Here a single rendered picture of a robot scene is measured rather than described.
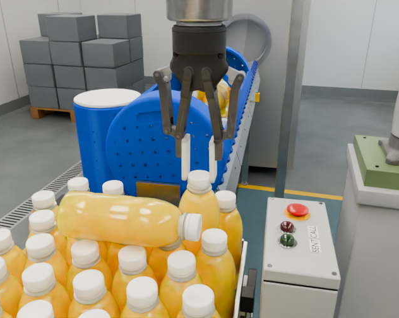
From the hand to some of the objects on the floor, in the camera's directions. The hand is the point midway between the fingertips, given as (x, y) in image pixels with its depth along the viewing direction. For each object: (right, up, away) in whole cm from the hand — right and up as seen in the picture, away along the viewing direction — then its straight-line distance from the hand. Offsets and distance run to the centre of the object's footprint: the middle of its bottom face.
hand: (199, 159), depth 60 cm
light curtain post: (+52, -44, +195) cm, 207 cm away
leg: (+37, -21, +248) cm, 252 cm away
